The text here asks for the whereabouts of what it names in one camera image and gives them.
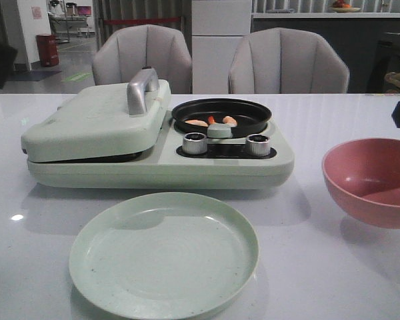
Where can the pink bowl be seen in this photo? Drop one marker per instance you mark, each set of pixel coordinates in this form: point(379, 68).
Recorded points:
point(363, 178)

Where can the shrimp pieces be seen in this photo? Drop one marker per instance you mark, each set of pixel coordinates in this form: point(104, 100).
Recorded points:
point(228, 120)

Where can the mint green breakfast maker base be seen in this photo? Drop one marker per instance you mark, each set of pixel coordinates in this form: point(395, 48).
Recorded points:
point(161, 167)

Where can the dark appliance at right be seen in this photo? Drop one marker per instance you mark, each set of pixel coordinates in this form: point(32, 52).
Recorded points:
point(387, 59)

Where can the dark counter with white top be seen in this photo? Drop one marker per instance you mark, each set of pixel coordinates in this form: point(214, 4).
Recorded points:
point(353, 36)

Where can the fruit bowl on counter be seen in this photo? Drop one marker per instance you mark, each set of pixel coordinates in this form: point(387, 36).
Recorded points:
point(341, 6)

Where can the beige chair right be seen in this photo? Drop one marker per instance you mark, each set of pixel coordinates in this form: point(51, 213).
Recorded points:
point(286, 61)

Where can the beige chair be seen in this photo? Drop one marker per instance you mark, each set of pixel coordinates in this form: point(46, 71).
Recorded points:
point(286, 61)
point(130, 49)

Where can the right silver knob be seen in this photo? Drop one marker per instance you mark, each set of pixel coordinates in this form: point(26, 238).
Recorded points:
point(257, 145)

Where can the silver knob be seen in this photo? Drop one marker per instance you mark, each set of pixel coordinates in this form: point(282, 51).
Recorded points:
point(257, 145)
point(194, 143)

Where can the black round frying pan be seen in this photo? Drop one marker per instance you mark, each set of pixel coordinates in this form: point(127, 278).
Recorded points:
point(251, 117)

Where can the white cabinet column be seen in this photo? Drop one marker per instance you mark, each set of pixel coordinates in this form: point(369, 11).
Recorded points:
point(216, 30)

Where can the left silver knob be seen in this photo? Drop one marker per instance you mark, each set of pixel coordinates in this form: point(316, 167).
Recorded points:
point(194, 143)

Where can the beige chair left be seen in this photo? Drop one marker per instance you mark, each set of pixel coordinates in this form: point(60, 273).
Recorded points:
point(130, 49)

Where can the mint green plate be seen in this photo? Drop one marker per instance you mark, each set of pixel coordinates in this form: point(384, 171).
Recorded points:
point(164, 256)

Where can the red trash bin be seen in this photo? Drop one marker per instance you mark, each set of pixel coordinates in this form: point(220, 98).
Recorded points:
point(47, 50)

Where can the dark floor mat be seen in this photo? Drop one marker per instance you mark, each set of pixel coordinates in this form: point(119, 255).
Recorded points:
point(31, 75)

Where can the mint green pan handle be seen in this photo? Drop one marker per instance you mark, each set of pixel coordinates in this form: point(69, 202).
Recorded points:
point(219, 131)

